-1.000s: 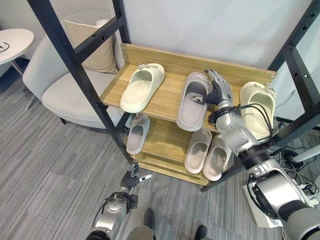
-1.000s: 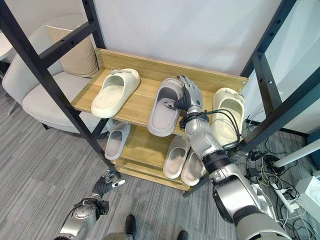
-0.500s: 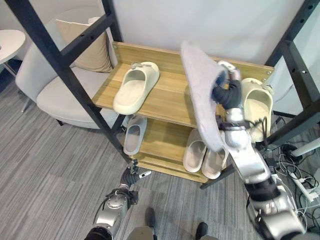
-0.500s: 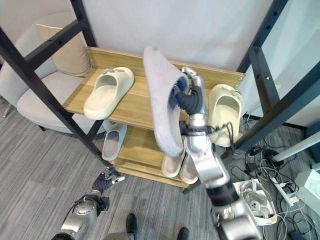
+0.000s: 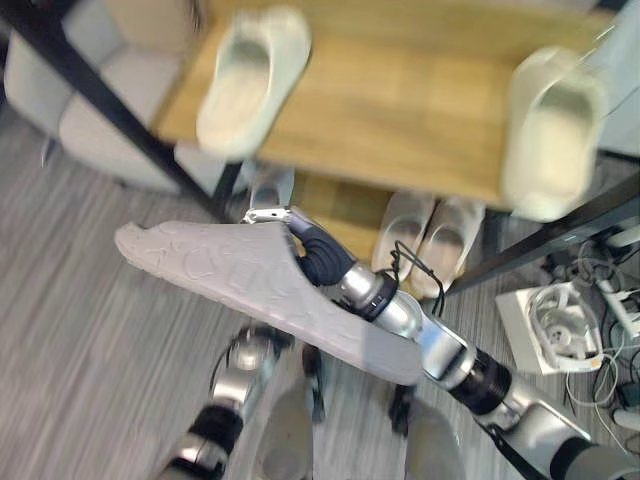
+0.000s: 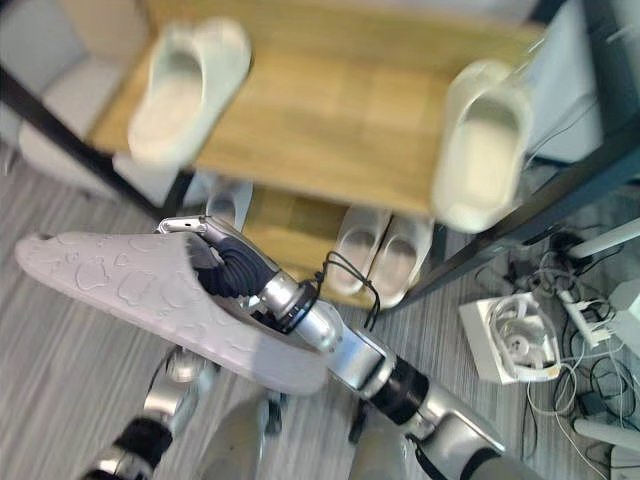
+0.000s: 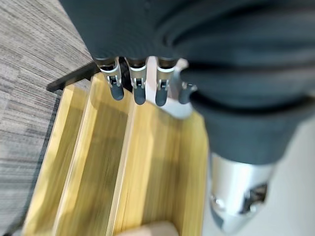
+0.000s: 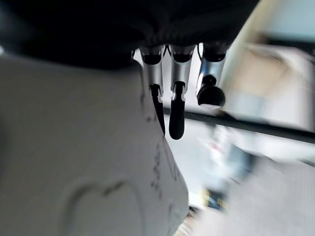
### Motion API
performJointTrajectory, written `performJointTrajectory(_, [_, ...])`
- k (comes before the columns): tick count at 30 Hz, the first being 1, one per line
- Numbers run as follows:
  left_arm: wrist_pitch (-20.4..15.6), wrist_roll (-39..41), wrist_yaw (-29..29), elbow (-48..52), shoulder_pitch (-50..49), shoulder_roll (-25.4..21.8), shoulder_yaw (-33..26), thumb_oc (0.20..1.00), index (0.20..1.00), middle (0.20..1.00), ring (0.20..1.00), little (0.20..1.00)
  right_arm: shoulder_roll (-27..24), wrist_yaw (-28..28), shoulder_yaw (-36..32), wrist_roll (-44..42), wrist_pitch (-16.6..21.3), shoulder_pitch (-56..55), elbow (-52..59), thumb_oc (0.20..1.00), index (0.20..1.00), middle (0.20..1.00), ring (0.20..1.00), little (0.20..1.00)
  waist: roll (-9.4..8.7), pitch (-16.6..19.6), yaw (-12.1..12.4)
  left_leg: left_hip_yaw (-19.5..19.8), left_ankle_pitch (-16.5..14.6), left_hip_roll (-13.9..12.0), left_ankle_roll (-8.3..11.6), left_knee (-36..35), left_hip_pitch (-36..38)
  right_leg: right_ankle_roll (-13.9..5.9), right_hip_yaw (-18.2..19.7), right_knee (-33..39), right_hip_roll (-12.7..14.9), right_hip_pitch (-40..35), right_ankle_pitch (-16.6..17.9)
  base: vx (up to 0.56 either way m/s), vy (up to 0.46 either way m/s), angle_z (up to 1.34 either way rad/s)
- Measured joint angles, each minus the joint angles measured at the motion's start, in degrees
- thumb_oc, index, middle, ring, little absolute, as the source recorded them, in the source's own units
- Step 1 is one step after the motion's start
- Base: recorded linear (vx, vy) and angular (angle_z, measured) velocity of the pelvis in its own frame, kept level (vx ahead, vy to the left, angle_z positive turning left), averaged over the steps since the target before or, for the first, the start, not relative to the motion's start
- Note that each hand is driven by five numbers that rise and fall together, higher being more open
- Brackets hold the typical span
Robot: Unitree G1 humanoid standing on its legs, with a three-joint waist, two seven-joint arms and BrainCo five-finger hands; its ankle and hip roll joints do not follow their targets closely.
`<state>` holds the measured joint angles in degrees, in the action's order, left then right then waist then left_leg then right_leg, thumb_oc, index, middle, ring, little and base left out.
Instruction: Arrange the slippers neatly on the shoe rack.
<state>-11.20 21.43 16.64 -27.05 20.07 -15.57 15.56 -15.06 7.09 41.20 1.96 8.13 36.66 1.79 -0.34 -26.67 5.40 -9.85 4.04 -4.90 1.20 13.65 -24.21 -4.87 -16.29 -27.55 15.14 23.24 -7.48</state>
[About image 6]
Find black floor cable tangle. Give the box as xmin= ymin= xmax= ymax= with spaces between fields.
xmin=472 ymin=232 xmax=640 ymax=416

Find robot silver body and legs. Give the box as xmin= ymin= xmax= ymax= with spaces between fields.
xmin=198 ymin=392 xmax=431 ymax=480

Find pale grey slipper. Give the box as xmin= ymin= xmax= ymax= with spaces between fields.
xmin=205 ymin=180 xmax=254 ymax=232

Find white open-toe slipper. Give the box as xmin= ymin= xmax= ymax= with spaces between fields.
xmin=126 ymin=17 xmax=254 ymax=167
xmin=430 ymin=58 xmax=535 ymax=234
xmin=371 ymin=213 xmax=434 ymax=309
xmin=331 ymin=204 xmax=392 ymax=297

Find pink slipper with embossed shapes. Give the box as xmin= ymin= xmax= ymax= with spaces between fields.
xmin=13 ymin=230 xmax=330 ymax=397

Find white floor cable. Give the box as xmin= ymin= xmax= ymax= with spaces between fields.
xmin=524 ymin=344 xmax=636 ymax=480

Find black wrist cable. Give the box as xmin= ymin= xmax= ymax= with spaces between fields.
xmin=313 ymin=251 xmax=382 ymax=330

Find white power strip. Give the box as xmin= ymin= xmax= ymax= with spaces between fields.
xmin=556 ymin=286 xmax=610 ymax=350

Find white box with cables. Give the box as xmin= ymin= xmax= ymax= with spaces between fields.
xmin=458 ymin=291 xmax=565 ymax=386

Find white upholstered seat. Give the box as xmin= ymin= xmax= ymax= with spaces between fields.
xmin=0 ymin=0 xmax=177 ymax=207

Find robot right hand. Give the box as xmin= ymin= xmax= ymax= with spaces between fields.
xmin=157 ymin=214 xmax=282 ymax=302

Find white stand leg tube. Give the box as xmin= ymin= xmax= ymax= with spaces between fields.
xmin=572 ymin=416 xmax=640 ymax=452
xmin=573 ymin=218 xmax=640 ymax=260

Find white panel behind rack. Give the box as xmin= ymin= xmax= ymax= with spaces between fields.
xmin=522 ymin=0 xmax=607 ymax=164

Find wooden shoe rack black frame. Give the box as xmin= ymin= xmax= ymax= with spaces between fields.
xmin=0 ymin=0 xmax=640 ymax=312

